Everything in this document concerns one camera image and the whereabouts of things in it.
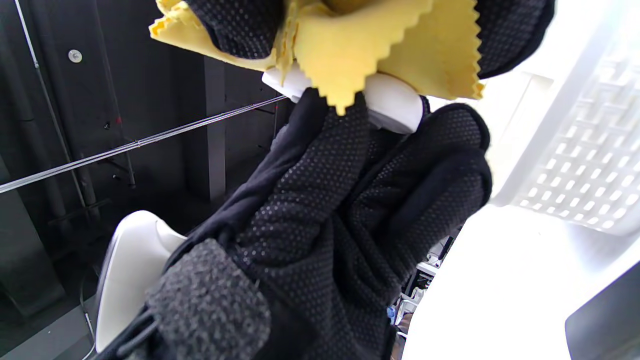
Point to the white rounded plastic object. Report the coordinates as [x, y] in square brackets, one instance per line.
[395, 107]

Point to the white plastic organizer basket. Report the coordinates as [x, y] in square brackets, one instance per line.
[575, 165]

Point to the person's right hand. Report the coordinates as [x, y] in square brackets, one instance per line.
[235, 30]

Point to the silver round screw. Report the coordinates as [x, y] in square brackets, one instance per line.
[75, 56]

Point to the person's left hand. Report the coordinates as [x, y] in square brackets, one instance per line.
[325, 225]

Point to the thin grey metal rod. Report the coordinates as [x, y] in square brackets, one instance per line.
[125, 146]

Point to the yellow cleaning cloth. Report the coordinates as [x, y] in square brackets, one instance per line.
[350, 50]

